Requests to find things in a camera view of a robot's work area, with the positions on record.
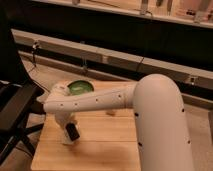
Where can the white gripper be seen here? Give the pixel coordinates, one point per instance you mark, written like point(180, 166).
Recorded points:
point(68, 121)

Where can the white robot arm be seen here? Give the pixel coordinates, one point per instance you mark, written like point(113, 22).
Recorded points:
point(163, 138)

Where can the white sponge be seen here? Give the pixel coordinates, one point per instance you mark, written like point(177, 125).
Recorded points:
point(66, 140)

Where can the green bowl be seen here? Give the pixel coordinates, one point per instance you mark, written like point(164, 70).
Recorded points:
point(80, 86)

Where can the black office chair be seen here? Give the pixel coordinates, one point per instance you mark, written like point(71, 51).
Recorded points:
point(18, 95)

